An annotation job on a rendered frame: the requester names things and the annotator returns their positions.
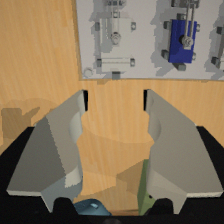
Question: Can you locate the red-handled toggle clamp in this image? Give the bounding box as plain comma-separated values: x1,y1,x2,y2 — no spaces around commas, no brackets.
104,0,127,47

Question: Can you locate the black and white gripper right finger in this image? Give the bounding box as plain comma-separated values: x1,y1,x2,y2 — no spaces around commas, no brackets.
143,89,224,224

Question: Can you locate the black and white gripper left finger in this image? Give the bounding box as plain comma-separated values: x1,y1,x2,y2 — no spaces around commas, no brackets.
0,89,88,224

